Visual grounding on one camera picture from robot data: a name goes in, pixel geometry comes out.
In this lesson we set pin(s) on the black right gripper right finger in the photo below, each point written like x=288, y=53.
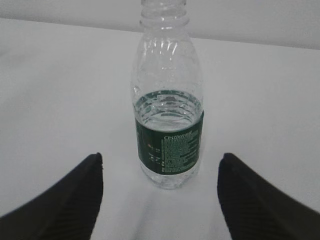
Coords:
x=254, y=209

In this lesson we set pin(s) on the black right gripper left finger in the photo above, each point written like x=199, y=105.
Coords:
x=66, y=211

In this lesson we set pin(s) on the clear water bottle green label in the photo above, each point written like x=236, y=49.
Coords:
x=167, y=95

